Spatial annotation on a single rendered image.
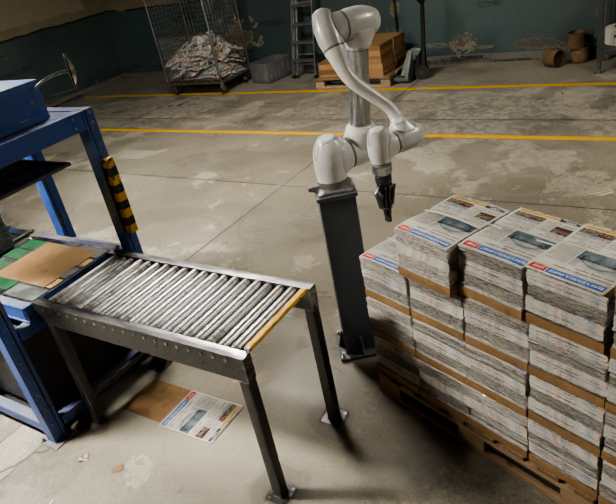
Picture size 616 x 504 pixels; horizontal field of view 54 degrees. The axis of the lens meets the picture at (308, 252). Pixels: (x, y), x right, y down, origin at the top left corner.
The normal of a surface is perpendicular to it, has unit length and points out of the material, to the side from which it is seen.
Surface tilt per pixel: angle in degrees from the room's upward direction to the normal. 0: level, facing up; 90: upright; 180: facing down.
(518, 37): 90
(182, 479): 0
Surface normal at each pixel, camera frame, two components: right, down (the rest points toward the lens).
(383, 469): -0.18, -0.86
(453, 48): -0.51, 0.50
